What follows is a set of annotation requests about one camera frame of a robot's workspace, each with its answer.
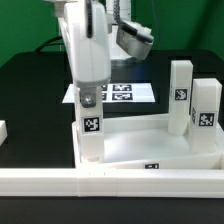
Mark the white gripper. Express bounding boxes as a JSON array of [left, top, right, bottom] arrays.
[[60, 0, 111, 108]]

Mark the white desk top panel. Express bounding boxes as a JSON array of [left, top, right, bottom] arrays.
[[72, 114, 224, 170]]

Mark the fiducial marker sheet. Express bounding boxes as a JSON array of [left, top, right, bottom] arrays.
[[61, 83, 156, 104]]

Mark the white block left edge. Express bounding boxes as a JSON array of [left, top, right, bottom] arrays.
[[0, 120, 7, 146]]

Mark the long white front barrier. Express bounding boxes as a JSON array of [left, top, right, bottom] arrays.
[[0, 168, 224, 198]]

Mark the black cable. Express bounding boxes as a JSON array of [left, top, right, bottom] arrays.
[[34, 35, 64, 54]]

